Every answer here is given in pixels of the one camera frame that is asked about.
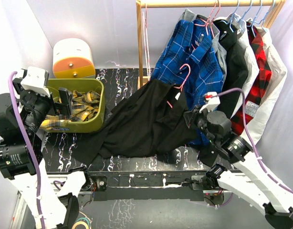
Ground coiled cables on floor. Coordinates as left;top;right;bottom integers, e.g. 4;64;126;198
72;211;94;229

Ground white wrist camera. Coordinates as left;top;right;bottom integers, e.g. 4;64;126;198
19;66;51;98
199;92;220;113

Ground red black plaid shirt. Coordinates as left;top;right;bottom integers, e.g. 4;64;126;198
231;22;272;135

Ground pink hanger holding blue shirt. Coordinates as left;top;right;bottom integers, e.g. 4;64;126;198
194;0;221;38

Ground black hanging shirt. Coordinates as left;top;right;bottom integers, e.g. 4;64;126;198
214;20;249;118

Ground blue plaid shirt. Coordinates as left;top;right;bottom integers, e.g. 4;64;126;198
150;19;223;151

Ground white orange drawer box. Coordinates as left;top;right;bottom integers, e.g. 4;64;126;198
52;38;95;79

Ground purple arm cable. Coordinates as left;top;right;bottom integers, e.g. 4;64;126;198
7;71;66;229
213;87;293;207

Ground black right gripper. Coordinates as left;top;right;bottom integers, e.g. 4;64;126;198
183;104;217;145

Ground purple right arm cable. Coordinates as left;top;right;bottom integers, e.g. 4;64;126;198
213;87;293;207

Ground pink wire hanger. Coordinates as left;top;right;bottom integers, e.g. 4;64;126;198
142;3;151;80
166;63;191;109

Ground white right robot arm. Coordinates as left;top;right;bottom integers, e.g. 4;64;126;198
184;108;293;229

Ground yellow plaid shirt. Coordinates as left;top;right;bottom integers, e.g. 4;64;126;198
40;90;101;130

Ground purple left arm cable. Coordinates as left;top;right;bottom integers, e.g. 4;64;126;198
7;71;66;229

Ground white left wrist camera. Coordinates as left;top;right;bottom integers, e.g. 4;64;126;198
19;66;51;98

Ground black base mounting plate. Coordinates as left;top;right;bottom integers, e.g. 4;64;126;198
80;171;229;201

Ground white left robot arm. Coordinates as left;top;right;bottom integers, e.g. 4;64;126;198
0;67;92;229

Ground wooden clothes rack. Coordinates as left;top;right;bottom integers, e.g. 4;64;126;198
136;0;286;88

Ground blue wire hanger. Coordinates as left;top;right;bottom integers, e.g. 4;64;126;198
241;0;257;36
253;0;276;33
219;0;241;33

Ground green plastic basket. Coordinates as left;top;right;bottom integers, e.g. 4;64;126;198
40;78;106;133

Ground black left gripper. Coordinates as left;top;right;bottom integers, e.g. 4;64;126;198
13;77;71;131

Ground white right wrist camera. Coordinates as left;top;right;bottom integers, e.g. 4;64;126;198
199;92;220;113

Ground white grey hanging shirt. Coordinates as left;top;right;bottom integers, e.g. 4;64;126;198
220;13;260;120

